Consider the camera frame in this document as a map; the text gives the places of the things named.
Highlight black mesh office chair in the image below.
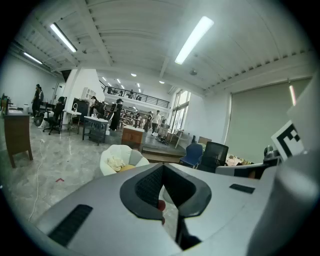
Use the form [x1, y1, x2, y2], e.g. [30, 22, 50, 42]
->
[197, 141, 230, 174]

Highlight blue plastic chair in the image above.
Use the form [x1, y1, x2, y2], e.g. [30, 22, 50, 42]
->
[178, 142, 204, 169]

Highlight grey table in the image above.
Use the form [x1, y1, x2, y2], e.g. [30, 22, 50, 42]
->
[82, 115, 110, 147]

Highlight wooden platform steps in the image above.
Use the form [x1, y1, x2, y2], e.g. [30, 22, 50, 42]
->
[141, 146, 188, 164]

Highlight black swivel chair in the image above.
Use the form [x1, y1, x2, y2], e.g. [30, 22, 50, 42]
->
[42, 109, 63, 136]

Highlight cream yellow clothes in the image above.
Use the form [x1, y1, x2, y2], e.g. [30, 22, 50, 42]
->
[106, 156, 126, 173]

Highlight white floor cable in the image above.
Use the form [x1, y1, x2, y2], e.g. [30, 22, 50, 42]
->
[27, 138, 46, 223]

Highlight dark brown wooden desk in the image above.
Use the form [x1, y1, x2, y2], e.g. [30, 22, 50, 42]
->
[3, 112, 34, 169]

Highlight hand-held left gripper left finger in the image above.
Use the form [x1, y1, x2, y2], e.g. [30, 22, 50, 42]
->
[34, 162, 183, 256]

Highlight person's left hand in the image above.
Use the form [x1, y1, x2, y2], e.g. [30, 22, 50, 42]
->
[157, 199, 166, 226]

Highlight tall window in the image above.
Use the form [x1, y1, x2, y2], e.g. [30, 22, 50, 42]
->
[169, 89, 192, 132]

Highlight wooden cabinet with white top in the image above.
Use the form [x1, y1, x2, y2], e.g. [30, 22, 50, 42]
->
[121, 125, 146, 154]

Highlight white shelf table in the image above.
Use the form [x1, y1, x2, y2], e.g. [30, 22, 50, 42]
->
[173, 128, 191, 150]

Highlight long ceiling tube light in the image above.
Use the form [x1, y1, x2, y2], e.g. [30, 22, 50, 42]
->
[49, 21, 78, 54]
[22, 51, 44, 65]
[174, 15, 215, 66]

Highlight grey roller blind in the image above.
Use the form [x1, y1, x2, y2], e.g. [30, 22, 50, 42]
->
[224, 76, 315, 165]

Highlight black cabinet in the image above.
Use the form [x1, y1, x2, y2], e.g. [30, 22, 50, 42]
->
[72, 98, 91, 123]

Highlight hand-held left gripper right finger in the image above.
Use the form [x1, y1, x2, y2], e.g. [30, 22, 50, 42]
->
[162, 162, 271, 256]

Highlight black mezzanine railing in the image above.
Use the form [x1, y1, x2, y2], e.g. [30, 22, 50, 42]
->
[99, 79, 171, 109]

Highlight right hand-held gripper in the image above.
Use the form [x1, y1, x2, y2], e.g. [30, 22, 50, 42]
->
[215, 72, 320, 180]

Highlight black backpack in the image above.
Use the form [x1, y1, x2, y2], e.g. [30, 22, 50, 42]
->
[33, 111, 46, 128]

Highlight white flower-shaped floor sofa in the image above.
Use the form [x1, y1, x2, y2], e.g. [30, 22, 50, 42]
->
[99, 144, 151, 177]

